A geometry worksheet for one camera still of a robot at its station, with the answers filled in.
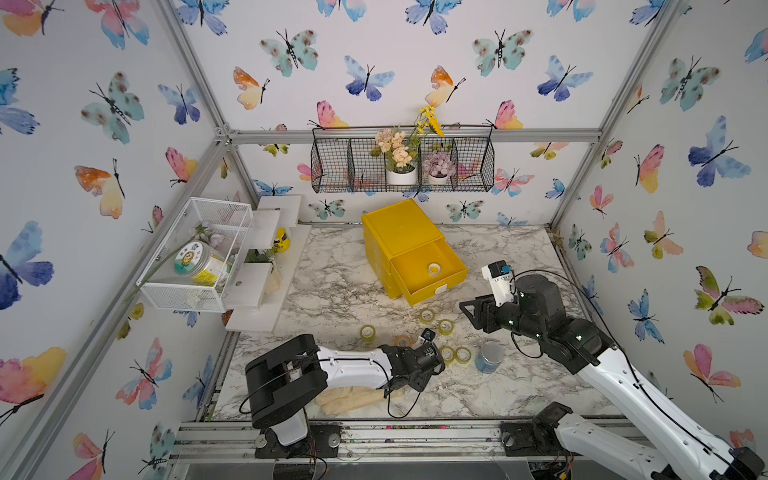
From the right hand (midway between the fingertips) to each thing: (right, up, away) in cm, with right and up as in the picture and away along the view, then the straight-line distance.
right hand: (472, 300), depth 71 cm
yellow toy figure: (-58, +15, +36) cm, 71 cm away
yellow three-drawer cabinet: (-14, +11, +13) cm, 23 cm away
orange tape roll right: (-15, -14, +20) cm, 29 cm away
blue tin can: (+7, -16, +9) cm, 20 cm away
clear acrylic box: (-63, +18, +8) cm, 66 cm away
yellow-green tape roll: (-27, -13, +20) cm, 36 cm away
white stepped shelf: (-55, 0, +12) cm, 57 cm away
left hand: (-10, -22, +14) cm, 28 cm away
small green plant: (-63, +10, +26) cm, 69 cm away
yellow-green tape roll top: (-8, -9, +25) cm, 27 cm away
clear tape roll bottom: (-7, +6, +17) cm, 20 cm away
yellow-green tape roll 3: (-3, -20, +16) cm, 26 cm away
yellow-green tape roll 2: (-3, -12, +22) cm, 25 cm away
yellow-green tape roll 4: (+2, -19, +17) cm, 26 cm away
